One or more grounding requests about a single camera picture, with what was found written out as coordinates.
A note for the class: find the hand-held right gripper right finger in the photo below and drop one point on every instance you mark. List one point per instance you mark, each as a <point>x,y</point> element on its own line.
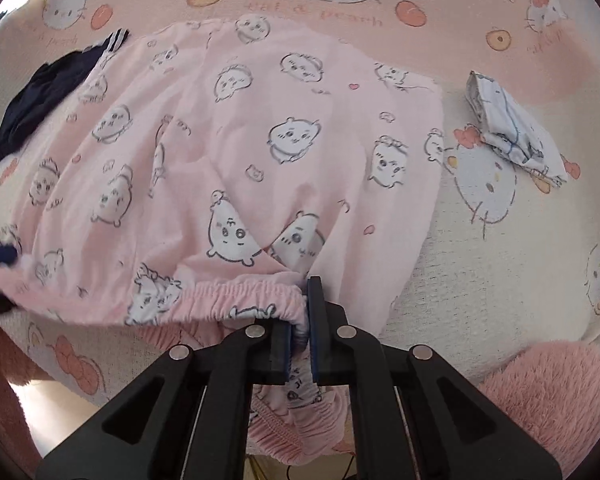
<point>314,350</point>

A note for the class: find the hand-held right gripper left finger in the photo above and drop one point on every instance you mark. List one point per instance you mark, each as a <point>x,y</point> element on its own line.
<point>283,355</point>

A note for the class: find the pink printed pants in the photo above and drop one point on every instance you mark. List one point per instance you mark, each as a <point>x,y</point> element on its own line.
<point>205,135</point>

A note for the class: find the navy striped shorts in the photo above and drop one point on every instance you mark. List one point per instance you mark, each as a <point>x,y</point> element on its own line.
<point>35,105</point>

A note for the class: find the pink cat printed blanket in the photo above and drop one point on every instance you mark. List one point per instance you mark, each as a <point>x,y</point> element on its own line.
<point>480,260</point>

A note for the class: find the pink fluffy bed cover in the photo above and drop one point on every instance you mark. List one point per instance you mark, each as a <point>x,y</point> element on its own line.
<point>550,400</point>

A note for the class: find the white printed folded cloth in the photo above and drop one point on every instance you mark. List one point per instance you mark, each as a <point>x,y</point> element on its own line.
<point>505,120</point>

